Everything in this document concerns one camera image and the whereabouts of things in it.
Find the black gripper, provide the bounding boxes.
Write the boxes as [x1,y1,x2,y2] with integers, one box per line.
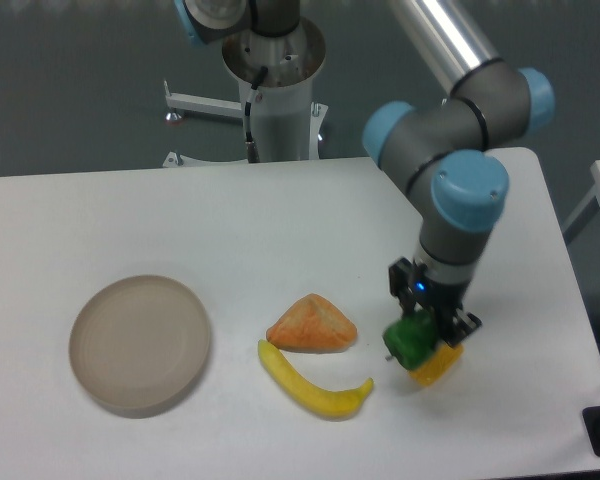
[388,257,482,348]

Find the green bell pepper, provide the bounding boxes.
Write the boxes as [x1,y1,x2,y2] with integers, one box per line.
[382,310,439,371]

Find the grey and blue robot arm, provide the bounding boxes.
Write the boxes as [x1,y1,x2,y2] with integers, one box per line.
[175,1,555,346]

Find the yellow orange bell pepper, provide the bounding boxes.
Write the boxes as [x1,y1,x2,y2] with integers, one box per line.
[409,343,464,387]

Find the orange triangular bread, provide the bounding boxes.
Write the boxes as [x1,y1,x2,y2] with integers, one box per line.
[266,293,358,353]

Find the yellow banana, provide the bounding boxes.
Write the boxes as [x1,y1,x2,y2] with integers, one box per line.
[257,339,374,419]

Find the beige round plate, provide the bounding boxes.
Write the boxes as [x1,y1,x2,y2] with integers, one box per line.
[68,275,211,419]

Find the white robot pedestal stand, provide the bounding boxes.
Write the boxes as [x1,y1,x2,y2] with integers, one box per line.
[164,17,328,163]

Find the black cable on pedestal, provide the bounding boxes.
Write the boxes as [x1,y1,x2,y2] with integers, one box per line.
[243,65,268,164]

